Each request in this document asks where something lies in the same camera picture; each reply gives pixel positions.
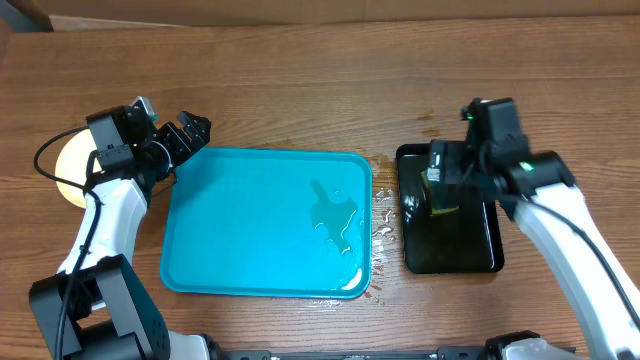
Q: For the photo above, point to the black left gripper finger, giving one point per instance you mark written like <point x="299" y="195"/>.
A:
<point x="175" y="140"/>
<point x="196" y="128"/>

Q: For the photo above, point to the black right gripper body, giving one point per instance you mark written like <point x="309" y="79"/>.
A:
<point x="460" y="166"/>

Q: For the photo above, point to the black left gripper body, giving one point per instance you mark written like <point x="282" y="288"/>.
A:
<point x="162" y="155"/>

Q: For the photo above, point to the yellow green sponge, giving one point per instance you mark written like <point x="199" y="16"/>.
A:
<point x="440" y="200"/>

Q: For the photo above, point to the yellow plate with ketchup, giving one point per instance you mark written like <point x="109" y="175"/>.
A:
<point x="71" y="165"/>

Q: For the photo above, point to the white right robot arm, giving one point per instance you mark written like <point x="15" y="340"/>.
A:
<point x="539" y="194"/>

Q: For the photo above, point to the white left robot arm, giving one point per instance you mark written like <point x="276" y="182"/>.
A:
<point x="95" y="306"/>

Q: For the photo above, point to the black water tray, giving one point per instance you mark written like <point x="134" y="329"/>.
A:
<point x="465" y="241"/>

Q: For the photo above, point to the teal plastic tray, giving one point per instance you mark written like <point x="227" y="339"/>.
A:
<point x="270" y="223"/>

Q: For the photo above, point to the cardboard back panel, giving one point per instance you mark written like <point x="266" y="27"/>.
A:
<point x="258" y="12"/>

